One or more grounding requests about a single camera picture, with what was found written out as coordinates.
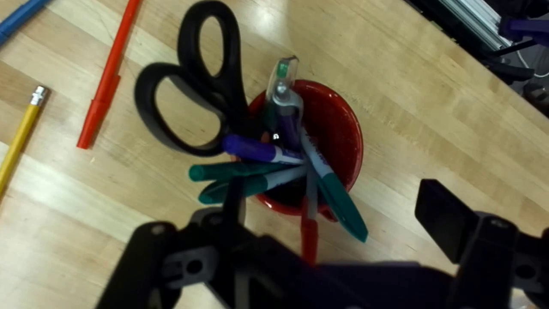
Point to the teal capped white marker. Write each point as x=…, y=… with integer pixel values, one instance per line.
x=343, y=206

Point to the red pen cup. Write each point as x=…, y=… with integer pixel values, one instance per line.
x=336, y=130

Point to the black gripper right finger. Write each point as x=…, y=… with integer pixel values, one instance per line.
x=456, y=228

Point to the purple capped marker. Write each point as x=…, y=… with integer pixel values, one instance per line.
x=250, y=148

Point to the orange pen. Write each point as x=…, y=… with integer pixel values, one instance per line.
x=105, y=86

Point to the aluminium extrusion rail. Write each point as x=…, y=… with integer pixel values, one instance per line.
x=473, y=19

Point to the red capped grey pen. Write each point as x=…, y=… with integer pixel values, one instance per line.
x=309, y=240

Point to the blue pen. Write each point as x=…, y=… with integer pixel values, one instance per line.
x=17, y=19

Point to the green pen with clear clip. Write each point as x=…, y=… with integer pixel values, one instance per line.
x=281, y=96

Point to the yellow pencil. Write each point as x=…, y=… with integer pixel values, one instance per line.
x=22, y=130

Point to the green capped marker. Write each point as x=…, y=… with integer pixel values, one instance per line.
x=240, y=187
x=228, y=170

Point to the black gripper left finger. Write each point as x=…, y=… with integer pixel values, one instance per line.
x=232, y=199

